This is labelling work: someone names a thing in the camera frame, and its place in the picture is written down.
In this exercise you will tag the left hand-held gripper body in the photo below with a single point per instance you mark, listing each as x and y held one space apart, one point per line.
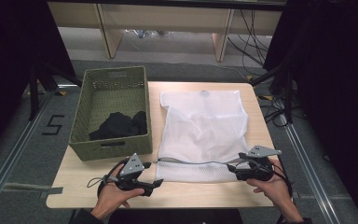
132 166

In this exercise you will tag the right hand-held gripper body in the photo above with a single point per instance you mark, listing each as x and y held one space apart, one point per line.
256 169

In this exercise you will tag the white mesh laundry bag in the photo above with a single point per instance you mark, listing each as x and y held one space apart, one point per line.
202 127

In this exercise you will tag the person's right hand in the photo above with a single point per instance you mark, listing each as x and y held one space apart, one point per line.
276 189

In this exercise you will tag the person's left hand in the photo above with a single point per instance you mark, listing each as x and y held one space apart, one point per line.
112 197

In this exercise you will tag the green woven basket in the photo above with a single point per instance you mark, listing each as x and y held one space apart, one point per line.
112 149

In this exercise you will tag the person's dark clothing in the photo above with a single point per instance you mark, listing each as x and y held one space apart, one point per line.
174 217

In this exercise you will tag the black cloth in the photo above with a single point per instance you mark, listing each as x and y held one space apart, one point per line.
118 126

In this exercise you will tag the yellow tape piece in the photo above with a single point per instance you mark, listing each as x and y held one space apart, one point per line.
62 93
268 97

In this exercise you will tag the person's right dark sleeve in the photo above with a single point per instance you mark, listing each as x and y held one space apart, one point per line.
295 221

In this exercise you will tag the black metal stand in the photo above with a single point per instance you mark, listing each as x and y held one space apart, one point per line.
289 99
33 93

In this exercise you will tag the black tape floor mark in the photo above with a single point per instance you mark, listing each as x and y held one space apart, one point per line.
53 125

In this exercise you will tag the grey tape strip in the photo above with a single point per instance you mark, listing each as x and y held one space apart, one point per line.
28 188

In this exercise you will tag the black curtain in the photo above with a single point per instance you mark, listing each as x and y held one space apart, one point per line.
9 62
338 77

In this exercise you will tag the clear plastic bag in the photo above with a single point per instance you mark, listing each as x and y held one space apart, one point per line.
146 32

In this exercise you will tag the beige wooden desk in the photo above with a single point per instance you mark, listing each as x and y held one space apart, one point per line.
167 18

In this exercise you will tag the aluminium floor rail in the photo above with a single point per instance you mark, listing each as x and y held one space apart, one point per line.
12 161
310 177

